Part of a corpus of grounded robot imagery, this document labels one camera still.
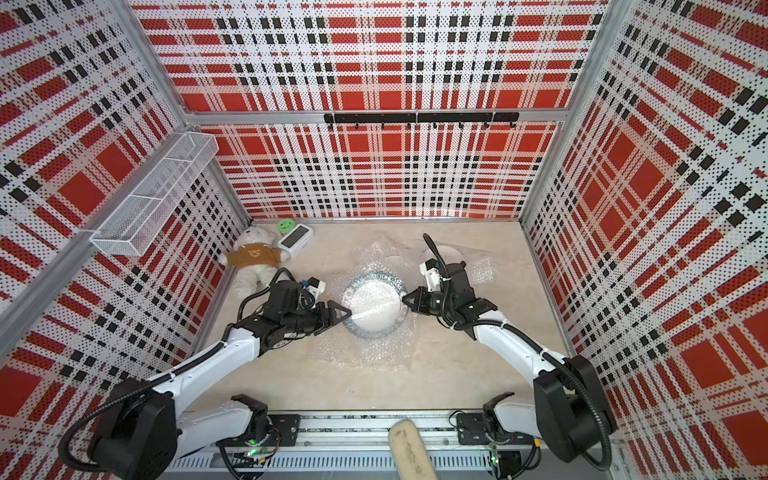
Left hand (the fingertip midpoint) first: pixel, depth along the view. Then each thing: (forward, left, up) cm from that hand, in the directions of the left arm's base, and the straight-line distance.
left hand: (348, 316), depth 82 cm
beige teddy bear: (+24, +36, -4) cm, 43 cm away
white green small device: (+34, +24, -7) cm, 42 cm away
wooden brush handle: (-31, -17, -7) cm, 36 cm away
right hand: (+3, -16, +3) cm, 17 cm away
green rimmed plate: (+4, -7, +3) cm, 9 cm away
